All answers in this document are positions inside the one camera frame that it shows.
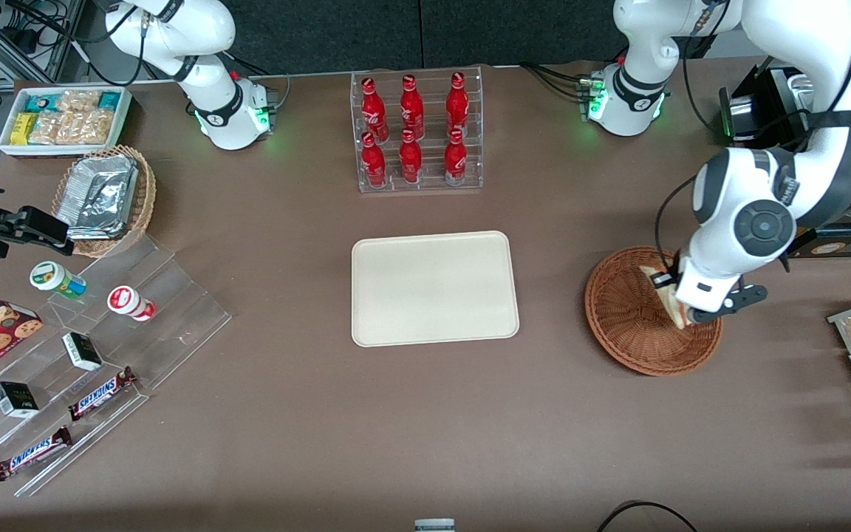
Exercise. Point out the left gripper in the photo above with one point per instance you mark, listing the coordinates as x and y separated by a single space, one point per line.
663 280

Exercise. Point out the triangular sandwich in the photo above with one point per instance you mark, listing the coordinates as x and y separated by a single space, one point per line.
668 307

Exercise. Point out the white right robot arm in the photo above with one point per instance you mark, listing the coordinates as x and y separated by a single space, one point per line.
211 111

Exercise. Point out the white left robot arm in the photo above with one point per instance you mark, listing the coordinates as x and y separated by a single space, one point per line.
758 222

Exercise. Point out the brown round wicker basket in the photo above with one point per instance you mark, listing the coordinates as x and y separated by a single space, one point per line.
617 332

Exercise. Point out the light oval wicker basket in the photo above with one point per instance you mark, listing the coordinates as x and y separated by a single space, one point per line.
143 199

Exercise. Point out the beige plastic tray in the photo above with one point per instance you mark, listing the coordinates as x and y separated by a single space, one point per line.
396 295

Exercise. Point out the green capped drink bottle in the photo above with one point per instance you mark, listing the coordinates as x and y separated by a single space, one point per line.
52 277

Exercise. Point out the silver foil pouch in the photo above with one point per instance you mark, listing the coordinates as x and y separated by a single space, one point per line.
97 188
97 233

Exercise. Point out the yellow snack packet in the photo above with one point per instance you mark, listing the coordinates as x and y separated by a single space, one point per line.
23 128

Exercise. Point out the clear cracker bag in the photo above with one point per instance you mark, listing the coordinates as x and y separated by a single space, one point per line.
89 127
78 100
46 128

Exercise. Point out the red capped drink bottle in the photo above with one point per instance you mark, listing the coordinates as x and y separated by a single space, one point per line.
126 301

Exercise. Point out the small black box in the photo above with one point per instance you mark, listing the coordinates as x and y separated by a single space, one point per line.
15 400
83 352

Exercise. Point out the teal snack packet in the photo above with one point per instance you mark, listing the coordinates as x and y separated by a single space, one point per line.
41 100
108 100

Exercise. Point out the white rectangular plastic bin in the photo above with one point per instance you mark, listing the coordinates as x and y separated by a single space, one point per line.
124 111

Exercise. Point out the brown Snickers bar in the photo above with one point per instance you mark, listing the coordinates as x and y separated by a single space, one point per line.
32 454
100 394

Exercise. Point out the clear acrylic step display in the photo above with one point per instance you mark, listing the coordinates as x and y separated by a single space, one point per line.
174 325

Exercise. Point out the red cola bottle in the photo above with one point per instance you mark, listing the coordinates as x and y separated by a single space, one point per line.
374 162
457 105
411 160
372 111
411 107
456 159

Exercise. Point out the clear acrylic bottle rack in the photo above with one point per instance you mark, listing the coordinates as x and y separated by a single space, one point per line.
429 186

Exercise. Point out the dark grey partition panel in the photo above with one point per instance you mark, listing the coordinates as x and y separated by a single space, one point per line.
322 33
514 29

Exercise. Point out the small grey box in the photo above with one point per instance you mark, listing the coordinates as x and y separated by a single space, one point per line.
434 525

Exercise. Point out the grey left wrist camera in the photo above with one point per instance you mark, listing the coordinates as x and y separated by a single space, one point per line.
743 297

